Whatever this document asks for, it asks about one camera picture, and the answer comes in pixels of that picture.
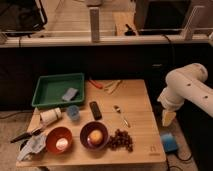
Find white egg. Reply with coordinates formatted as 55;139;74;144
56;138;68;150

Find orange bowl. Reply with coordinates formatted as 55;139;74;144
46;127;72;154

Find pale wooden sticks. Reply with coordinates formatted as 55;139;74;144
104;80;121;94

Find black eraser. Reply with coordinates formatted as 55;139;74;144
89;101;102;120

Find blue foot pedal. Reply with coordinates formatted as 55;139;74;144
161;133;178;153

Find crumpled grey cloth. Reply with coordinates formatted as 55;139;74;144
17;134;46;161

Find black tool on shelf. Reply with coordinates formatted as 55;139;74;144
124;24;136;36

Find bunch of dark grapes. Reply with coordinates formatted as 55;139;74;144
107;129;133;152

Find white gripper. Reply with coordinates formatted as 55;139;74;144
157;87;184;127

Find wooden board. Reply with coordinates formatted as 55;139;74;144
16;79;166;167

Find black monitor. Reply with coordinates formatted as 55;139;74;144
0;0;48;32

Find metal spoon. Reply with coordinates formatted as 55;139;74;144
113;105;130;128

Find purple bowl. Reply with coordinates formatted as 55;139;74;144
80;121;109;150

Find small blue cup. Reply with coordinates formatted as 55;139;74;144
66;105;80;121

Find grey sponge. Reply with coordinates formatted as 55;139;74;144
62;88;78;101

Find white tape roll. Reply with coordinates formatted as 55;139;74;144
40;108;62;125

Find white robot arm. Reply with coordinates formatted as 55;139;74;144
157;63;213;127

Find green plastic tray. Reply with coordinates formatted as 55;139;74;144
31;73;85;109

